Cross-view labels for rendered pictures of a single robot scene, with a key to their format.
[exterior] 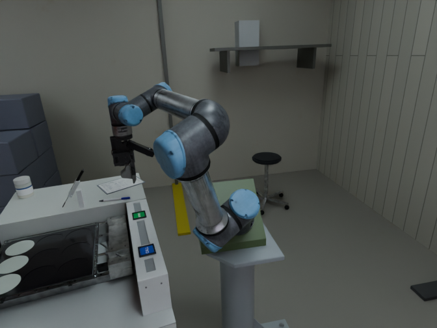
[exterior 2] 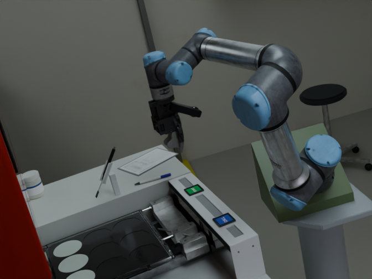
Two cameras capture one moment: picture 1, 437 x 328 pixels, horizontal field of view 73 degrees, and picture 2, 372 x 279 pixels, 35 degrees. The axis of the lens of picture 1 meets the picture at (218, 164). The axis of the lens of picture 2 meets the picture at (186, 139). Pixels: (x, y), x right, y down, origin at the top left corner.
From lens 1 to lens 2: 0.83 m
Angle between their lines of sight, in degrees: 3
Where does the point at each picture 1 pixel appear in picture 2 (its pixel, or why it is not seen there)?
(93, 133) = (39, 104)
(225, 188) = not seen: hidden behind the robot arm
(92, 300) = not seen: outside the picture
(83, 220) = (122, 210)
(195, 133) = (274, 82)
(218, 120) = (292, 65)
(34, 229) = (71, 228)
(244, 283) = (334, 253)
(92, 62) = not seen: outside the picture
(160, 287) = (252, 251)
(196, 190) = (278, 139)
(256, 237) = (341, 192)
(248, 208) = (329, 155)
